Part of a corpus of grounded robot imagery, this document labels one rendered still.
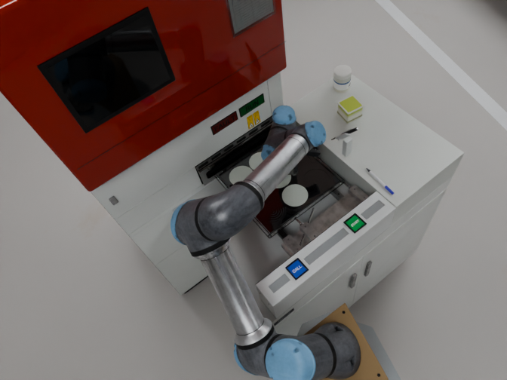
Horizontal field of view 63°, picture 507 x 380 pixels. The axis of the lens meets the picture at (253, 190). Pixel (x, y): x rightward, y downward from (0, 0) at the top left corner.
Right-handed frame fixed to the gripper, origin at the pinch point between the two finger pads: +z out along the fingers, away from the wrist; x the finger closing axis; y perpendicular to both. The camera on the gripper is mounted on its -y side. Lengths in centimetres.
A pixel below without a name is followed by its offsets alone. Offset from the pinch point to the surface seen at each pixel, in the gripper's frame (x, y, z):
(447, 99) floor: -96, -126, 91
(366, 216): 27.2, -19.6, -4.3
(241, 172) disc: -6.3, 20.7, 1.2
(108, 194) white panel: 7, 67, -20
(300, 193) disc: 9.2, -0.1, 1.3
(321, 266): 42.1, 0.1, -4.7
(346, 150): 1.3, -19.8, -9.1
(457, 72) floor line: -120, -143, 91
